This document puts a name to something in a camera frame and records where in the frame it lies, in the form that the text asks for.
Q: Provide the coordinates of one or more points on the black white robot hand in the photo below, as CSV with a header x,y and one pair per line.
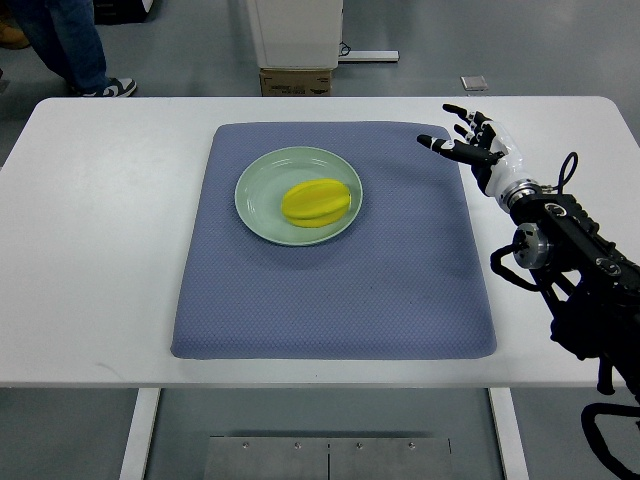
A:
x,y
496,162

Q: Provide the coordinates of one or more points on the yellow starfruit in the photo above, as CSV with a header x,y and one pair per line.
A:
x,y
316,203

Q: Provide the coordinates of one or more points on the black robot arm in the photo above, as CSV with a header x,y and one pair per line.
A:
x,y
590,288

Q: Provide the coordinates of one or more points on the small grey floor plate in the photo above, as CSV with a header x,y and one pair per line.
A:
x,y
475,83

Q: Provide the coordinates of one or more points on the light green plate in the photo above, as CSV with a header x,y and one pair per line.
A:
x,y
262,185

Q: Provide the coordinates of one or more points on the metal floor plate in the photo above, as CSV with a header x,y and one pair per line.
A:
x,y
328,458

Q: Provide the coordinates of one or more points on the blue quilted mat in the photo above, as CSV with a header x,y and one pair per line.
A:
x,y
402,282

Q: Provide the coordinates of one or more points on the cardboard box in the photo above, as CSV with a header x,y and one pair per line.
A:
x,y
295,83

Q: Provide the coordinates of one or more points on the white cabinet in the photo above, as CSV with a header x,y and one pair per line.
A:
x,y
296,34

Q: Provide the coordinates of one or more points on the white navy sneaker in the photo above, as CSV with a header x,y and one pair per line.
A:
x,y
116,88

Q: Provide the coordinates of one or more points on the black bin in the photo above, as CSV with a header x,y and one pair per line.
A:
x,y
118,12

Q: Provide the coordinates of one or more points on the person leg in jeans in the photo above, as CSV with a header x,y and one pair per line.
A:
x,y
64,36

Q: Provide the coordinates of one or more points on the tan boot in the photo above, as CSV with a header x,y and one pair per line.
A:
x,y
12,38

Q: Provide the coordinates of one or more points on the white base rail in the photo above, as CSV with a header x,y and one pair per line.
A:
x,y
369,56

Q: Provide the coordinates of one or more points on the white table frame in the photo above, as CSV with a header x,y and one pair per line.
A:
x,y
145,409

